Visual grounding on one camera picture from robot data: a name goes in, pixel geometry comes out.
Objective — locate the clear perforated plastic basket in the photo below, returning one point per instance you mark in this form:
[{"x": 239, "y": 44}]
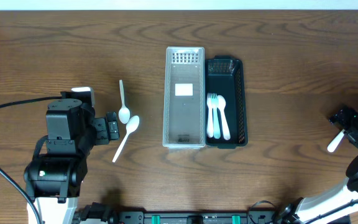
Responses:
[{"x": 184, "y": 99}]

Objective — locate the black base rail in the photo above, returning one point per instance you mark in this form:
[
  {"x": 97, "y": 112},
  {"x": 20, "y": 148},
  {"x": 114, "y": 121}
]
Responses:
[{"x": 99, "y": 213}]

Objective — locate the pale green plastic spoon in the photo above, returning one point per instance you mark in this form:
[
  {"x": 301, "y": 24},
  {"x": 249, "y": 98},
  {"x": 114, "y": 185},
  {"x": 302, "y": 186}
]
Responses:
[{"x": 124, "y": 112}]

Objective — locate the black perforated plastic basket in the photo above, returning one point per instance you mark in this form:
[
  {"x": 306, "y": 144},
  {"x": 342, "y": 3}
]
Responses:
[{"x": 224, "y": 75}]

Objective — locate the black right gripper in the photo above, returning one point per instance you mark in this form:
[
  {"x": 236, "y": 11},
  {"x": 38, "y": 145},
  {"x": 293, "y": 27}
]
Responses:
[{"x": 343, "y": 117}]

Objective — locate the white plastic utensil handle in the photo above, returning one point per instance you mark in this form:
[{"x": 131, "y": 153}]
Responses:
[{"x": 333, "y": 145}]

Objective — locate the white spoon in black basket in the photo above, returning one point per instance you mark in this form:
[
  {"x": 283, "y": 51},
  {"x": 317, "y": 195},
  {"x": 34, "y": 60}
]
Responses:
[{"x": 221, "y": 107}]

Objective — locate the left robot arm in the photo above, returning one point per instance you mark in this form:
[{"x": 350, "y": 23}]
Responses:
[{"x": 53, "y": 178}]

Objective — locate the white plastic fork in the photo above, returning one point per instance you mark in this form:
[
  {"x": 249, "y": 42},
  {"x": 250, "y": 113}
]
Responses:
[{"x": 210, "y": 130}]

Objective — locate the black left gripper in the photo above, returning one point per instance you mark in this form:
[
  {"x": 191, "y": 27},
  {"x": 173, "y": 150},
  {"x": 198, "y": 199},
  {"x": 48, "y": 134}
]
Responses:
[{"x": 102, "y": 136}]

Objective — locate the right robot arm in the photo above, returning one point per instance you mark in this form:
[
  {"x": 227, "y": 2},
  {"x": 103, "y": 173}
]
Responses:
[{"x": 342, "y": 199}]

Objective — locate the white plastic spoon long handle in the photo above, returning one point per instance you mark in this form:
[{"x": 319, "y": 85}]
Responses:
[{"x": 131, "y": 126}]

